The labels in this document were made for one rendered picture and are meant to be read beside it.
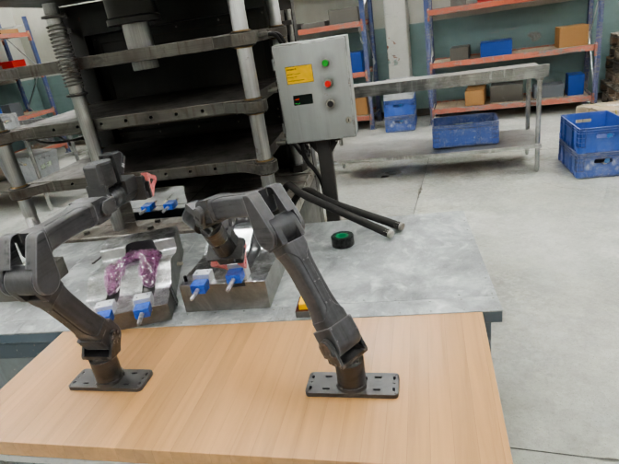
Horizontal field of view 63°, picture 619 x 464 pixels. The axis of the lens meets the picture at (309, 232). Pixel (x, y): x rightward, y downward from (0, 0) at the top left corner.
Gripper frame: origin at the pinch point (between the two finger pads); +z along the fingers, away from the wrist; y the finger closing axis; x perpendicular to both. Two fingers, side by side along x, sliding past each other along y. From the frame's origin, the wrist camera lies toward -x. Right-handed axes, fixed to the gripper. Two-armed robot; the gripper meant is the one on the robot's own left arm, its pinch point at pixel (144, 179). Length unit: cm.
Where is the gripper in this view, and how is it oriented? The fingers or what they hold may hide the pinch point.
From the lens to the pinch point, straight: 150.7
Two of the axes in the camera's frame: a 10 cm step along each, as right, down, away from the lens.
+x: 1.4, 9.2, 3.6
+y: -9.7, 0.5, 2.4
